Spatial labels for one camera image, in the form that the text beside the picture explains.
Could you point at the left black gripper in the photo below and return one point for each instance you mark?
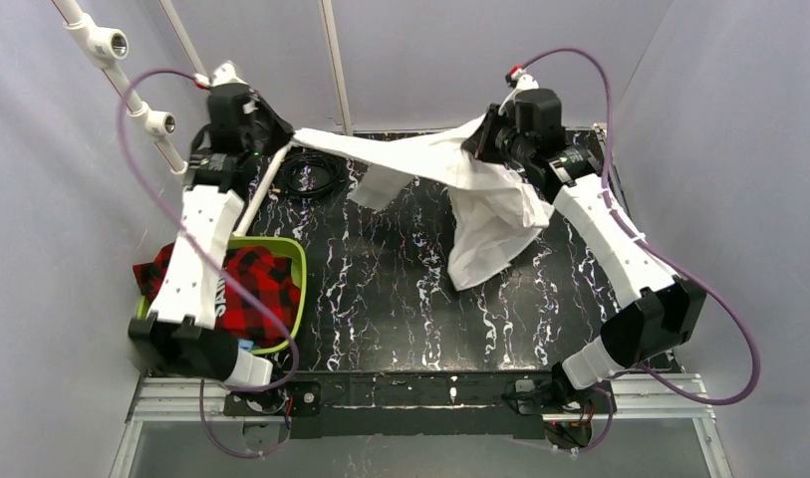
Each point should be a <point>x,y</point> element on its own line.
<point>272,124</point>

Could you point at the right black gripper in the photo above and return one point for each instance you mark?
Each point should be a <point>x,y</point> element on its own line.
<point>482,136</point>

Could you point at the white cloth sheet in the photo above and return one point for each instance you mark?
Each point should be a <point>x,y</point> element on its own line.
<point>497,215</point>

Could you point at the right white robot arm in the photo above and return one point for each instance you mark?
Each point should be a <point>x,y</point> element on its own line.
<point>658,307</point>

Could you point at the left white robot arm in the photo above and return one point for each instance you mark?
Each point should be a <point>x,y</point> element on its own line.
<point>178,333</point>

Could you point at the green plastic basket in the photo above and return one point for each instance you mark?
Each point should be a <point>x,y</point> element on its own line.
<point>299,277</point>

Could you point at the red black plaid cloth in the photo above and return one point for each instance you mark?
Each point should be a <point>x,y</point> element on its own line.
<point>259,297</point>

